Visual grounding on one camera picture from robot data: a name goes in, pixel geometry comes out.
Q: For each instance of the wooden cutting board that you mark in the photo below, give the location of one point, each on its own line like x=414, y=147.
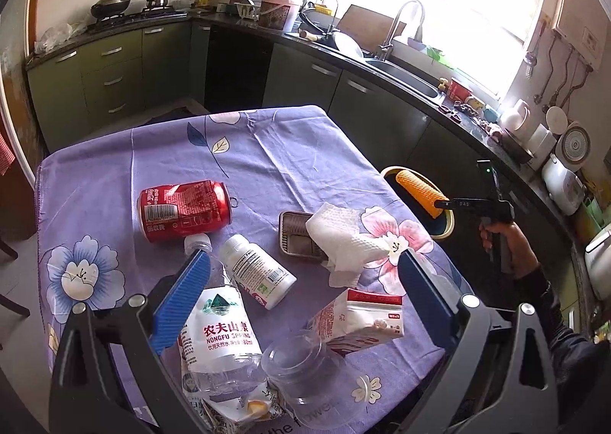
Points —
x=363, y=21

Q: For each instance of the green plastic container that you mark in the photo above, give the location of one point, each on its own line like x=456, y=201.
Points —
x=591, y=221

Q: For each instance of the gas stove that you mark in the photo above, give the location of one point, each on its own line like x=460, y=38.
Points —
x=138, y=15

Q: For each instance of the purple floral tablecloth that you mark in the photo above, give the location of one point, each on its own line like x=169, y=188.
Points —
x=267, y=162

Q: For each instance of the white paper tissue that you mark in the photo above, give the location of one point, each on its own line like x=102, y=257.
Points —
x=341, y=238

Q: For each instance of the steel sink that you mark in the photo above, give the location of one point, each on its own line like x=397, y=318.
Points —
x=405, y=76

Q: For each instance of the orange textured cylinder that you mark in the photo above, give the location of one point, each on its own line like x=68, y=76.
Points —
x=422, y=193

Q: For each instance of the white kettle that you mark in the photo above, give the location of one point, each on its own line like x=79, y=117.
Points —
x=513, y=116

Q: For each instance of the clear plastic water bottle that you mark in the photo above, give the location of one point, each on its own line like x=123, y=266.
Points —
x=222, y=334

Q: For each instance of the red scissors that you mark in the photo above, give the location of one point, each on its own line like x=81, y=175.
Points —
x=449, y=113

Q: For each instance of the brown ribbed tray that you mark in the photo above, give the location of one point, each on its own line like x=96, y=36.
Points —
x=296, y=238

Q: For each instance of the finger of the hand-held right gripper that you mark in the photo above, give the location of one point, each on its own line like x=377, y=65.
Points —
x=460, y=204

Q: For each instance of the yellow rimmed trash bin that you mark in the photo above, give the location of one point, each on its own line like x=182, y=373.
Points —
x=437, y=229

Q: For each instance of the black wok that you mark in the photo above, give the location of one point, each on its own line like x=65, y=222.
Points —
x=110, y=4

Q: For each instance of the white water heater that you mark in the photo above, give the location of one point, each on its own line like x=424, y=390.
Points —
x=580, y=9

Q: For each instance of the dark wooden chair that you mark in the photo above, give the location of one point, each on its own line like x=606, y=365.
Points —
x=9, y=272

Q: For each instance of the round white lid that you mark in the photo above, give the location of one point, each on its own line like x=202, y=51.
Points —
x=556, y=118

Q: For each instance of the black flat pan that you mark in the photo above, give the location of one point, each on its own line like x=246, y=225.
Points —
x=515, y=147

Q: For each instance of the white countertop appliance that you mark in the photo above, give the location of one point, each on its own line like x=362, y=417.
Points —
x=600, y=267

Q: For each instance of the white rice cooker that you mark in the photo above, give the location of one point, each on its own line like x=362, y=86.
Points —
x=563, y=186

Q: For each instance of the person's right hand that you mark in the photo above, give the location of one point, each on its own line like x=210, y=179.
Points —
x=520, y=248

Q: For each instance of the white square container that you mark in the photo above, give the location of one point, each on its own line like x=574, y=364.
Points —
x=542, y=145

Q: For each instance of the clear plastic cup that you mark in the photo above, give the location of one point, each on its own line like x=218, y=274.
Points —
x=303, y=376

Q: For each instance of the white red milk carton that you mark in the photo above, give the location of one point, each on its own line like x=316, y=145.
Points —
x=363, y=324

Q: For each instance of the crumpled printed packet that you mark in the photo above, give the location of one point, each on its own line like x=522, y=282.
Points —
x=226, y=412

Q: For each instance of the tall steel faucet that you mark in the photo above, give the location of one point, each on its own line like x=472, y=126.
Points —
x=391, y=33

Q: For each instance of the small steel faucet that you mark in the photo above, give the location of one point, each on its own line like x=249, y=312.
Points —
x=334, y=9

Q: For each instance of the pink lidded bucket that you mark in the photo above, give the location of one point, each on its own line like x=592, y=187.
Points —
x=277, y=9

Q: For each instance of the small white plastic bottle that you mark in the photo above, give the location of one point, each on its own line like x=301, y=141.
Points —
x=257, y=272

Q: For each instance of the person's right forearm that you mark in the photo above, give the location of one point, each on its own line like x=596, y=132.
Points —
x=563, y=310

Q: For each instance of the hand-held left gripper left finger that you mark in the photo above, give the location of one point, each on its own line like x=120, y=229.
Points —
x=184, y=300

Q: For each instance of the clear plastic bag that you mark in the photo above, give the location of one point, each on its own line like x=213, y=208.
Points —
x=57, y=37

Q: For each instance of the white plate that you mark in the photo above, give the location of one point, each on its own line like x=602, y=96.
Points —
x=347, y=43

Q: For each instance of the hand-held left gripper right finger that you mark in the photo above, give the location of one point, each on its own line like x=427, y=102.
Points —
x=427, y=305

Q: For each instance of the green kitchen cabinets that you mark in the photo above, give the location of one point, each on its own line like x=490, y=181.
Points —
x=114, y=66

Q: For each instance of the red soda can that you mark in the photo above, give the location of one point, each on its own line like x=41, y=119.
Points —
x=186, y=212

